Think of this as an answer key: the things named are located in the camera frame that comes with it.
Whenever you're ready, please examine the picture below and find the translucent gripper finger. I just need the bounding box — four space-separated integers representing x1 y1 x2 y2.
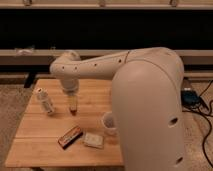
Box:
68 95 77 111

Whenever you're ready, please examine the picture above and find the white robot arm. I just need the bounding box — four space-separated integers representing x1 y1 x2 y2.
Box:
50 47 188 171

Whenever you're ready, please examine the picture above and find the white plastic bottle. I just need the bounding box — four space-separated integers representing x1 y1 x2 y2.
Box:
36 88 55 116

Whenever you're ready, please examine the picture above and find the wooden table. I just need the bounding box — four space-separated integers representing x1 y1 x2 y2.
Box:
5 79 123 168

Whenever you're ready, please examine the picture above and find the brown snack bar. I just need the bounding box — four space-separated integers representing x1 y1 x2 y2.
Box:
58 126 83 149

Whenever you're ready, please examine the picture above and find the clear plastic cup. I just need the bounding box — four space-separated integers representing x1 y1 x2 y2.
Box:
101 112 116 136

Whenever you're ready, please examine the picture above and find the white wrapped packet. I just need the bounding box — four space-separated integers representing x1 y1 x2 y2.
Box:
83 133 104 148

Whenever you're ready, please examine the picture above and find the blue device on floor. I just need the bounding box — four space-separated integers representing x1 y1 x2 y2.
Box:
181 89 199 106

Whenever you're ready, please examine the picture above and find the black cable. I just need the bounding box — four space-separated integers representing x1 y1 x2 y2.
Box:
182 79 213 168

